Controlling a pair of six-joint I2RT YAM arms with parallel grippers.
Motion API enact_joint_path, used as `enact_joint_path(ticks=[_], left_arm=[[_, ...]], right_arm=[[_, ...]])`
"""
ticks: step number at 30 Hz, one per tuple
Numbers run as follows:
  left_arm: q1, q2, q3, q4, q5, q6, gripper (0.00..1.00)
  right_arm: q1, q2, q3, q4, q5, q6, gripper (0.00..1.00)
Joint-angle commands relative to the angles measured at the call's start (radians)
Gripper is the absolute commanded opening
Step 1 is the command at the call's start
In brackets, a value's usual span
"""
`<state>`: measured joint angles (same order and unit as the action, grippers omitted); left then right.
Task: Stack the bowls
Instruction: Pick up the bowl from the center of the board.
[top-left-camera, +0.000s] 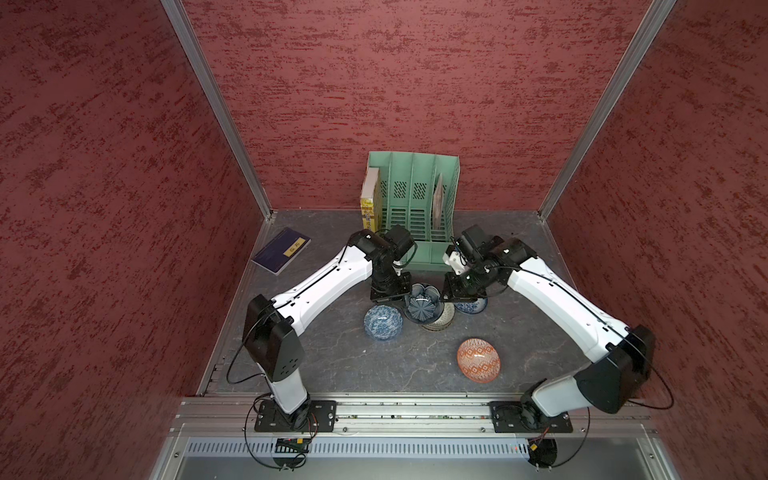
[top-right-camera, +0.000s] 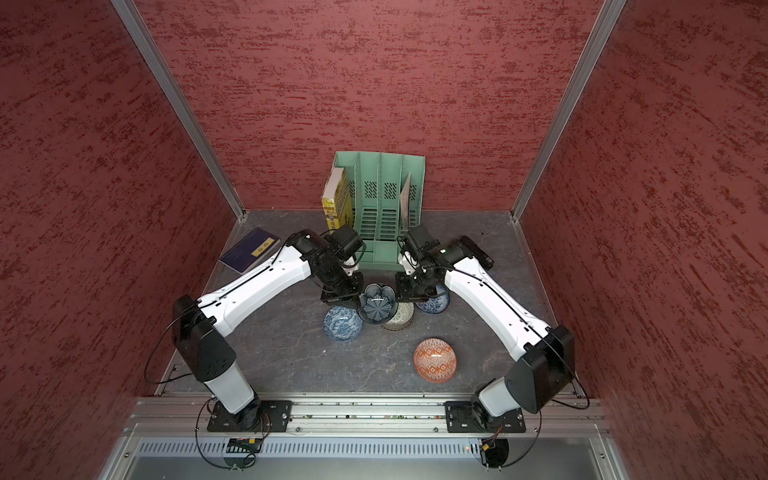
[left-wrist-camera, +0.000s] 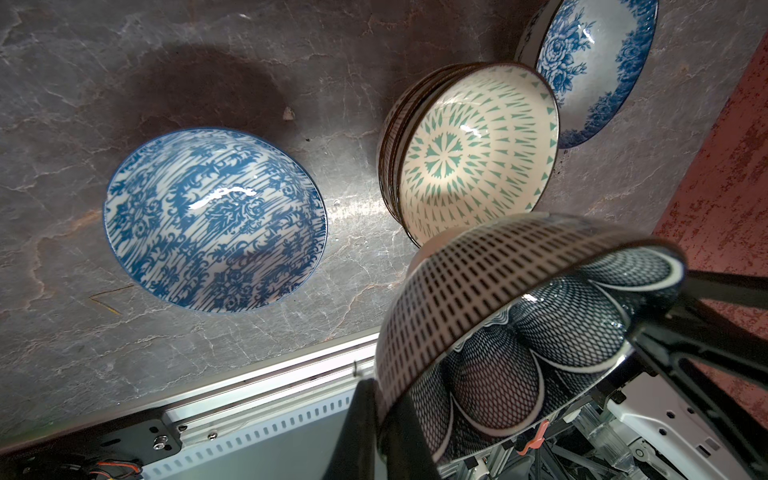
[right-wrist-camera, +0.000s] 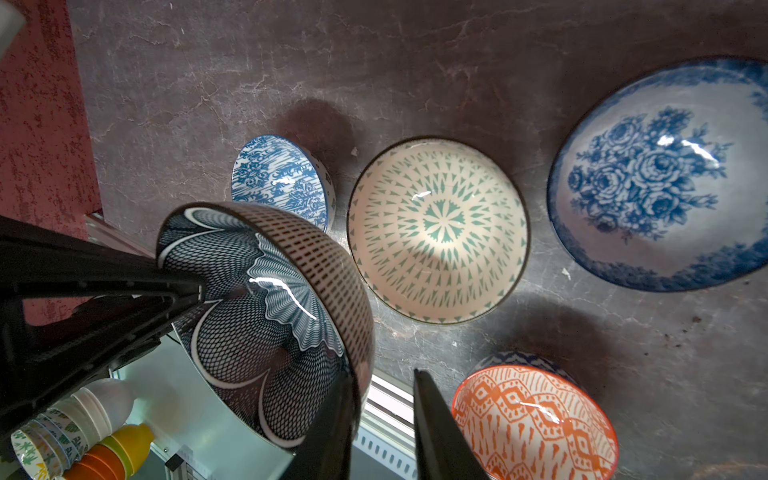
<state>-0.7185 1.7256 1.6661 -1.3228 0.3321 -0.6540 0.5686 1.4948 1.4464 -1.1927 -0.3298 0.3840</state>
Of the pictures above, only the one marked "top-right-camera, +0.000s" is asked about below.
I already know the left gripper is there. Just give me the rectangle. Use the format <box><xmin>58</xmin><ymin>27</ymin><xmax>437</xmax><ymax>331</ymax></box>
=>
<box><xmin>315</xmin><ymin>261</ymin><xmax>364</xmax><ymax>308</ymax></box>

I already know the blue white rim bowl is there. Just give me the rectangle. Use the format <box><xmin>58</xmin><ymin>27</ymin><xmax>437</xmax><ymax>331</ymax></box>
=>
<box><xmin>415</xmin><ymin>285</ymin><xmax>450</xmax><ymax>315</ymax></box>

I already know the white green triangle bowl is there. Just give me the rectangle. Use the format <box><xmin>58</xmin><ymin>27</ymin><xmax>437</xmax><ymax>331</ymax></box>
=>
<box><xmin>381</xmin><ymin>302</ymin><xmax>415</xmax><ymax>331</ymax></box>

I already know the dark flower pattern bowl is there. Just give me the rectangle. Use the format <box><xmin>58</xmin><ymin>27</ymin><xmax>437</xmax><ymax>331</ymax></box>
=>
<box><xmin>358</xmin><ymin>283</ymin><xmax>398</xmax><ymax>325</ymax></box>

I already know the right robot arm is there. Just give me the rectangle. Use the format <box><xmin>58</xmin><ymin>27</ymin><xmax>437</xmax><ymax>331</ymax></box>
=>
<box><xmin>395</xmin><ymin>227</ymin><xmax>578</xmax><ymax>431</ymax></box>

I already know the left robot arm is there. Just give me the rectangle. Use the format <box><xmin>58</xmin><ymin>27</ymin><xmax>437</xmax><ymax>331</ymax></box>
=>
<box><xmin>167</xmin><ymin>226</ymin><xmax>365</xmax><ymax>433</ymax></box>

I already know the blue floral bowl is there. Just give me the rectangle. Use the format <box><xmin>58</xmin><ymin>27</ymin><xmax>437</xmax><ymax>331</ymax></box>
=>
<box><xmin>323</xmin><ymin>306</ymin><xmax>363</xmax><ymax>342</ymax></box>

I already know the black stapler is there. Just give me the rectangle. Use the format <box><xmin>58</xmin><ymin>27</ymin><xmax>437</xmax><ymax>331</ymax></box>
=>
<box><xmin>459</xmin><ymin>236</ymin><xmax>494</xmax><ymax>271</ymax></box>

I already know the orange patterned bowl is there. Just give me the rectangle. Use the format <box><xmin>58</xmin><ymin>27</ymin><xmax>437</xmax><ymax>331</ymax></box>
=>
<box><xmin>413</xmin><ymin>338</ymin><xmax>458</xmax><ymax>384</ymax></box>

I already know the yellow book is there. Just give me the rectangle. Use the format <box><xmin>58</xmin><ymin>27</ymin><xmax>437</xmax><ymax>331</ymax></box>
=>
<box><xmin>321</xmin><ymin>167</ymin><xmax>354</xmax><ymax>230</ymax></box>

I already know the pink thin book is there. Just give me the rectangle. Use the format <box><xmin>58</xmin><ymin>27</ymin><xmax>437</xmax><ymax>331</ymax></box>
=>
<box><xmin>399</xmin><ymin>174</ymin><xmax>411</xmax><ymax>232</ymax></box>

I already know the navy blue notebook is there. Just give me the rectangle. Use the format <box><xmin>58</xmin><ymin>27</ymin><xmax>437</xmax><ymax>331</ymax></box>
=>
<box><xmin>219</xmin><ymin>227</ymin><xmax>280</xmax><ymax>274</ymax></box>

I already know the green desk file organizer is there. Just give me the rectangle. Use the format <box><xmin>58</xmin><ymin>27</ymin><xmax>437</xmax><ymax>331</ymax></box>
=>
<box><xmin>334</xmin><ymin>151</ymin><xmax>426</xmax><ymax>271</ymax></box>

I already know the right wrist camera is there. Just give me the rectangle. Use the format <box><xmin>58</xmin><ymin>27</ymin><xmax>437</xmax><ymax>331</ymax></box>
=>
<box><xmin>398</xmin><ymin>225</ymin><xmax>440</xmax><ymax>269</ymax></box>

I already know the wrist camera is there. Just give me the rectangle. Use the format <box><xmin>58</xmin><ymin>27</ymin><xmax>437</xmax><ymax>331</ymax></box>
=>
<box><xmin>323</xmin><ymin>225</ymin><xmax>366</xmax><ymax>269</ymax></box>
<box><xmin>398</xmin><ymin>225</ymin><xmax>440</xmax><ymax>269</ymax></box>

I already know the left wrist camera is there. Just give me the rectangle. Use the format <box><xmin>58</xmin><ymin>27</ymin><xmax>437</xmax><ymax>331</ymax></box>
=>
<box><xmin>323</xmin><ymin>225</ymin><xmax>366</xmax><ymax>269</ymax></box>

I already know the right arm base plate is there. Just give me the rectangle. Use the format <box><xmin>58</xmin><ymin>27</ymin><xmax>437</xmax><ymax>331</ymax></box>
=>
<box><xmin>444</xmin><ymin>401</ymin><xmax>526</xmax><ymax>434</ymax></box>

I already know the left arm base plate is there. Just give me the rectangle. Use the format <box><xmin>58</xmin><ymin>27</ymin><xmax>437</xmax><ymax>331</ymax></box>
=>
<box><xmin>207</xmin><ymin>399</ymin><xmax>293</xmax><ymax>434</ymax></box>

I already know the left base cable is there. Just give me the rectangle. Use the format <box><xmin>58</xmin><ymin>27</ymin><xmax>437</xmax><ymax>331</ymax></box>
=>
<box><xmin>193</xmin><ymin>398</ymin><xmax>272</xmax><ymax>472</ymax></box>

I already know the base cable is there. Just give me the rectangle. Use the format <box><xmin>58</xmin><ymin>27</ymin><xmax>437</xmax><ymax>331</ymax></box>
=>
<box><xmin>477</xmin><ymin>398</ymin><xmax>545</xmax><ymax>469</ymax></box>
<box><xmin>193</xmin><ymin>398</ymin><xmax>272</xmax><ymax>472</ymax></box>

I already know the right base cable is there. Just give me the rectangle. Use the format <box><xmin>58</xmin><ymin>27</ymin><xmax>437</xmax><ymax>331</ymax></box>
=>
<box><xmin>477</xmin><ymin>398</ymin><xmax>545</xmax><ymax>469</ymax></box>

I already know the left aluminium corner post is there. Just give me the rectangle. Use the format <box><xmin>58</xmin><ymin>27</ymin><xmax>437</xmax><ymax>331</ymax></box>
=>
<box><xmin>111</xmin><ymin>0</ymin><xmax>247</xmax><ymax>223</ymax></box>

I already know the aluminium corner post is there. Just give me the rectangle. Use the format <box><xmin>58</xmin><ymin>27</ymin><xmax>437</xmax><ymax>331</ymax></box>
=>
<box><xmin>511</xmin><ymin>0</ymin><xmax>626</xmax><ymax>223</ymax></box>
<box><xmin>111</xmin><ymin>0</ymin><xmax>247</xmax><ymax>223</ymax></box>

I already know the right aluminium corner post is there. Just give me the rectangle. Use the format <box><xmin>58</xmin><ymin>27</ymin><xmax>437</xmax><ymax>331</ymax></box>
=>
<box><xmin>511</xmin><ymin>0</ymin><xmax>626</xmax><ymax>223</ymax></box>

